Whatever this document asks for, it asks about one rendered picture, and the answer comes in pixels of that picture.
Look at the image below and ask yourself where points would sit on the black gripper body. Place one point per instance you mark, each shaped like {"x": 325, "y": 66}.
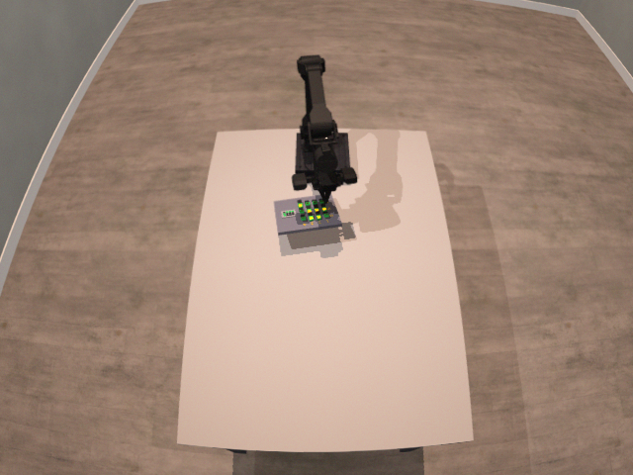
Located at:
{"x": 299, "y": 180}

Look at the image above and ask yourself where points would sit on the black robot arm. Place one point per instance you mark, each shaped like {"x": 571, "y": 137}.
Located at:
{"x": 321, "y": 125}

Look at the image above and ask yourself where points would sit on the grey switch panel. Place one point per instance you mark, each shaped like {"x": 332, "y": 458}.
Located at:
{"x": 299, "y": 215}

